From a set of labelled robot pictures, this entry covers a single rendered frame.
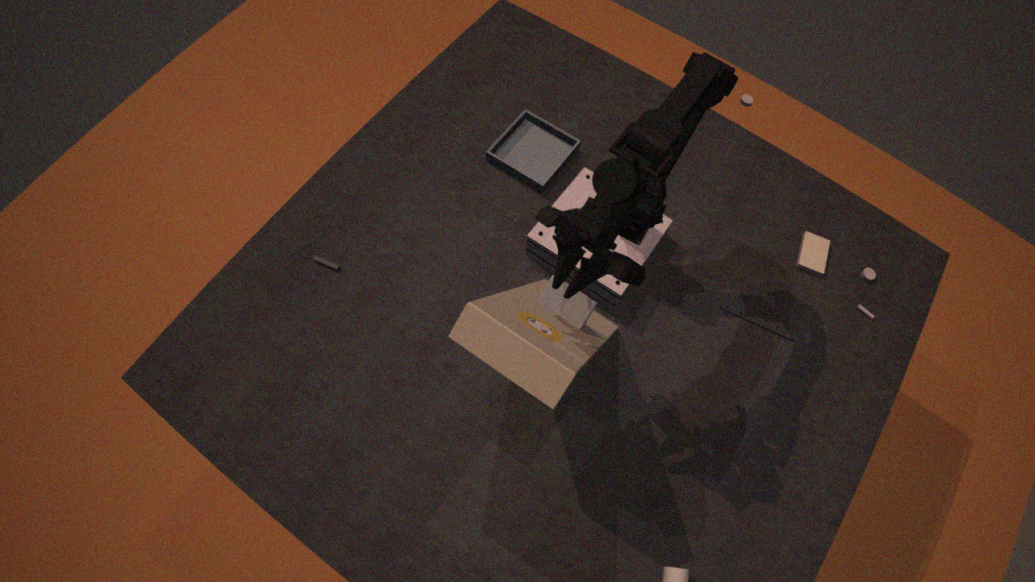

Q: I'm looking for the dark grey rectangular bar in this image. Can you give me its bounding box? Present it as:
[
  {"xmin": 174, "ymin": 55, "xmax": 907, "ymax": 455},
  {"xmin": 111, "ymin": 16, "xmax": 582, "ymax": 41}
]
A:
[{"xmin": 313, "ymin": 255, "xmax": 341, "ymax": 271}]

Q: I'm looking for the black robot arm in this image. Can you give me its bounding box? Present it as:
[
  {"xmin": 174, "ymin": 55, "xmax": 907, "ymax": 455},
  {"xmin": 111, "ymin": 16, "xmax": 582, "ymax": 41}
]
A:
[{"xmin": 554, "ymin": 52, "xmax": 738, "ymax": 248}]

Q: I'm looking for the tan rectangular block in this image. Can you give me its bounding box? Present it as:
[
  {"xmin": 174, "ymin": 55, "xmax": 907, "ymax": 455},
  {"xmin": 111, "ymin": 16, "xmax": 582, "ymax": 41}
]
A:
[{"xmin": 796, "ymin": 231, "xmax": 830, "ymax": 277}]

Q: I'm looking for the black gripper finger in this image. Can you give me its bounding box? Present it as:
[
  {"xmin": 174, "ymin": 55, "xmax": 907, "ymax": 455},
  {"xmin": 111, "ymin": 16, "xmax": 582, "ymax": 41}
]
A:
[
  {"xmin": 564, "ymin": 256, "xmax": 610, "ymax": 299},
  {"xmin": 552, "ymin": 235, "xmax": 586, "ymax": 289}
]

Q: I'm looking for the grey cylinder with two slots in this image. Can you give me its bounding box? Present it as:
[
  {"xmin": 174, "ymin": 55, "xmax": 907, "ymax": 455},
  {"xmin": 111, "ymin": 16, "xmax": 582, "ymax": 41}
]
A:
[{"xmin": 527, "ymin": 318, "xmax": 552, "ymax": 334}]

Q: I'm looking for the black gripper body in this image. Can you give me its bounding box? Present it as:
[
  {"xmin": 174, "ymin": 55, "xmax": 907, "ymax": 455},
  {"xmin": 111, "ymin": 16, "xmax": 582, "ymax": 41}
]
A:
[{"xmin": 536, "ymin": 195, "xmax": 645, "ymax": 287}]

